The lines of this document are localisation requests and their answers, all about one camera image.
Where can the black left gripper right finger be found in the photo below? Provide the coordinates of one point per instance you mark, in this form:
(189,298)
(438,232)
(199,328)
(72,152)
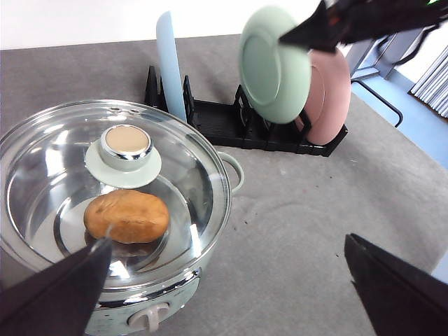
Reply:
(400,300)

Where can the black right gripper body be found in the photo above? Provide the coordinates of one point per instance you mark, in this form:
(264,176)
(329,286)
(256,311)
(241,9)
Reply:
(360,19)

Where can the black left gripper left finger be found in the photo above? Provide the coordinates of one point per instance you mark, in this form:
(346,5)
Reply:
(56,300)

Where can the green plate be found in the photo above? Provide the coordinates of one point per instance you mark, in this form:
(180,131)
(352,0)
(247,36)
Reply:
(276,76)

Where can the brown potato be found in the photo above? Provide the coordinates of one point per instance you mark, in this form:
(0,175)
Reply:
(127,216)

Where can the glass steamer lid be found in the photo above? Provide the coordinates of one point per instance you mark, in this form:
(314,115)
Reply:
(107,125)

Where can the pink plate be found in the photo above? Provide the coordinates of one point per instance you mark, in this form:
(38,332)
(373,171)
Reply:
(329,95)

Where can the green electric steamer pot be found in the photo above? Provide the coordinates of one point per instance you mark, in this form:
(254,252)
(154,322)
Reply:
(149,288)

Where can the blue plate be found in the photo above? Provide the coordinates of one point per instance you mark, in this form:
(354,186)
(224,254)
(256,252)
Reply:
(169,66)

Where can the white radiator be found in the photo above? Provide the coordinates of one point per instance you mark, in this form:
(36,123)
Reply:
(432,88)

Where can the black dish rack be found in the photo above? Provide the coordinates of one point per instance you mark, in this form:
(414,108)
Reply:
(233,124)

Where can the metal frame stand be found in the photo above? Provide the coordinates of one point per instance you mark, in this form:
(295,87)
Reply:
(380,55)

